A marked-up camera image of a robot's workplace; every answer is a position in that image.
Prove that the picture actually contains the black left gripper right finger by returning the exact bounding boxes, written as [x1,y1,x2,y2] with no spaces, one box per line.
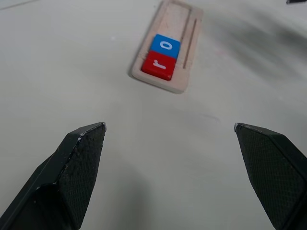
[234,122,307,230]

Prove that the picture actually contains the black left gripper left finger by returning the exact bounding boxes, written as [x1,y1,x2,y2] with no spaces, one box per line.
[0,122,107,230]

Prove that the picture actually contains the red letter tile r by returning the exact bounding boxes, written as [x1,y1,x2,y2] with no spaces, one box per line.
[141,49,177,81]

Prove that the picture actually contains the blue letter tile o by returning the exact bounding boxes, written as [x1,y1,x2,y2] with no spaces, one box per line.
[150,34,181,59]

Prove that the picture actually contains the wooden letter tray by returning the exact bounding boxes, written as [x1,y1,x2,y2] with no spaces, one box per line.
[130,0,204,94]

